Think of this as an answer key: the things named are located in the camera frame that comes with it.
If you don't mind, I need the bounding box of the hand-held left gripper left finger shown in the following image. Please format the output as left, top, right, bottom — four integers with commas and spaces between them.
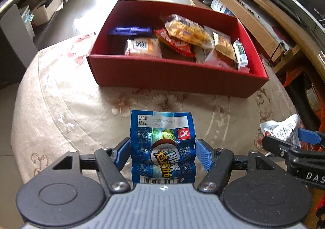
51, 137, 131, 193

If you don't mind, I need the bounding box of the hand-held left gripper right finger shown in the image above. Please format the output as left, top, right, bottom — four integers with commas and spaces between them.
195, 138, 276, 193

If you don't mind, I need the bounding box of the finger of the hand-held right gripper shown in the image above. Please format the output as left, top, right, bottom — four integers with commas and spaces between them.
297, 127, 325, 147
261, 136, 306, 161

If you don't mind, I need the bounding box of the silver snack packet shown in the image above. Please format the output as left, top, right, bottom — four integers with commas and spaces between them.
260, 114, 301, 150

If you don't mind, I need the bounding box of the blue sausage packet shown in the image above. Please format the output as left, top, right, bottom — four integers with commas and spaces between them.
130, 110, 197, 185

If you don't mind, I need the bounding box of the red cardboard box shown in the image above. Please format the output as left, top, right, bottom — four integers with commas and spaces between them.
86, 0, 270, 99

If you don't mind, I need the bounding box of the long red white snack packet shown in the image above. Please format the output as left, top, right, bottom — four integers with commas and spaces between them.
195, 46, 235, 70

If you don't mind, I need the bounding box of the green white snack packet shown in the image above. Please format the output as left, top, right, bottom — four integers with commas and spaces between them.
233, 39, 249, 70

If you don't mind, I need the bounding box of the yellow steamed cake packet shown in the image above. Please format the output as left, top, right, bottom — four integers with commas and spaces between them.
124, 37, 163, 58

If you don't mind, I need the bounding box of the brown snack packet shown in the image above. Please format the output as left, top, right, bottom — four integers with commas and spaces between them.
212, 31, 238, 63

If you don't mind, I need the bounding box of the red chip bag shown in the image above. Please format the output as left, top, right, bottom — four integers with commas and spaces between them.
153, 27, 196, 58

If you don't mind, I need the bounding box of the dark blue snack packet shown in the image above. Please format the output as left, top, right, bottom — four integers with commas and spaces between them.
108, 26, 153, 37

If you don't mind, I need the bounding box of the clear packet of yellow crisps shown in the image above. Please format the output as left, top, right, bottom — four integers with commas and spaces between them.
160, 14, 215, 49

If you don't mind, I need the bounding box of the orange plastic bag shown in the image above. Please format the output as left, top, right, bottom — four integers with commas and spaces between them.
283, 67, 325, 131

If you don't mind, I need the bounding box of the floral beige tablecloth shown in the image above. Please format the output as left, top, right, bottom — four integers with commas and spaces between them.
10, 32, 306, 194

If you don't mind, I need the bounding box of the wooden television cabinet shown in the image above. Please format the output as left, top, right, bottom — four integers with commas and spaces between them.
166, 0, 325, 72

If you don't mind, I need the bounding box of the white media player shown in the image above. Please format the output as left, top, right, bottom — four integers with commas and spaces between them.
236, 0, 291, 52

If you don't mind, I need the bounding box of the blue white box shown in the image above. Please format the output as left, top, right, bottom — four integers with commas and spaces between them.
211, 0, 235, 16

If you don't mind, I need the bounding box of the grey white panel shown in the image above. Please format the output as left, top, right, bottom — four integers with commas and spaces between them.
0, 4, 39, 90

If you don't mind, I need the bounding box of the open cardboard box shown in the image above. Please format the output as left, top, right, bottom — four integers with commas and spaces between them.
30, 0, 64, 27

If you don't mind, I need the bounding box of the black cable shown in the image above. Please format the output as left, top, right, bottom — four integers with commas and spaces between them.
269, 42, 285, 65

